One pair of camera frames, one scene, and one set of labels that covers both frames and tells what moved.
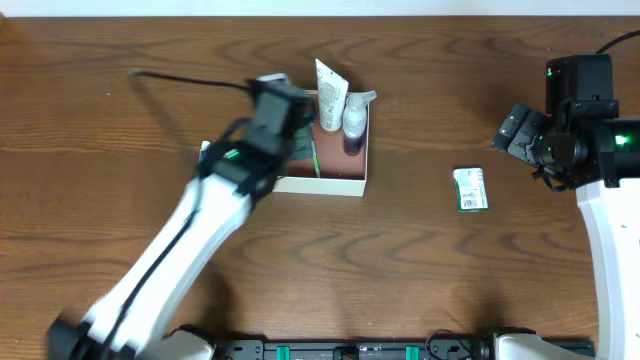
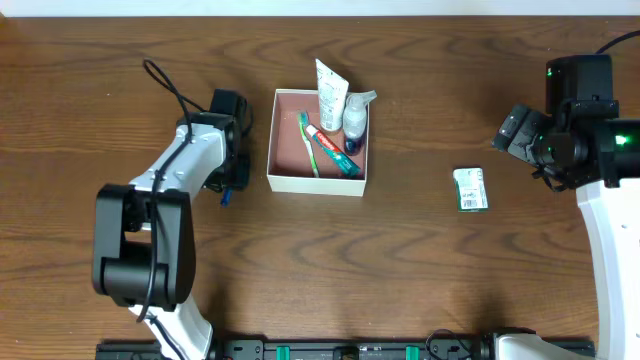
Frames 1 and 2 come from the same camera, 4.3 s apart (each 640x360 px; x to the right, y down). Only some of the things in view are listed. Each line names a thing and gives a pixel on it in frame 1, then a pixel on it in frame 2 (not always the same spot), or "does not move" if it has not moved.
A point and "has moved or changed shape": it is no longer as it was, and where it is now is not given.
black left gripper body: (301, 138) → (240, 167)
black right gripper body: (516, 132) does not move
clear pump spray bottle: (355, 120) does not move
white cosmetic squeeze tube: (332, 90) does not move
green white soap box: (470, 189) does not move
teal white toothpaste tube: (203, 147) has moved or changed shape
